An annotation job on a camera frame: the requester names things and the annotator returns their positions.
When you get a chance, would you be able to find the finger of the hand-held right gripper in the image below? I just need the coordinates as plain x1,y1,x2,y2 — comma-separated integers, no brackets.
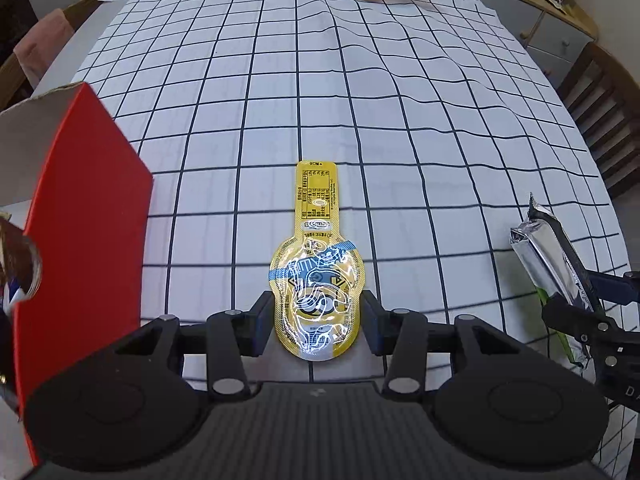
541,297,632,361
582,270,640,307

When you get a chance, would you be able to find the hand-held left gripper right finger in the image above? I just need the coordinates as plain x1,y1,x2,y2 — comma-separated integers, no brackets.
361,290,527,403

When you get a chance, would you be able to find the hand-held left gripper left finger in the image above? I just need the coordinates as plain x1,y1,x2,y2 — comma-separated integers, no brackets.
112,290,276,402

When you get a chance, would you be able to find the silver snack bar wrapper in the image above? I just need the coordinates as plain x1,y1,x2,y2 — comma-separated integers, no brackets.
509,192,598,371

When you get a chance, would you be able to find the yellow jelly packet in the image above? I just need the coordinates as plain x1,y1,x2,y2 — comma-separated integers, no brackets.
269,159,368,362

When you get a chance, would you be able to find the red cardboard box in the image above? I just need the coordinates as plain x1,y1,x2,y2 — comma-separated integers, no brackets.
0,81,155,480

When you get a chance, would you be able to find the wooden chair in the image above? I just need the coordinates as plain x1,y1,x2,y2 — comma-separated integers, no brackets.
0,0,103,111
555,42,640,198

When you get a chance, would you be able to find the checkered tablecloth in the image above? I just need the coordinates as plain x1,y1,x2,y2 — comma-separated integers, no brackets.
70,0,640,480

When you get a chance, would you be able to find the white drawer cabinet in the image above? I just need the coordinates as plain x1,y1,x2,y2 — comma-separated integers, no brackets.
447,0,601,91

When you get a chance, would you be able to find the pink cloth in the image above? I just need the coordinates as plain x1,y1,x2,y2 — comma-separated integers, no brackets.
12,7,76,92

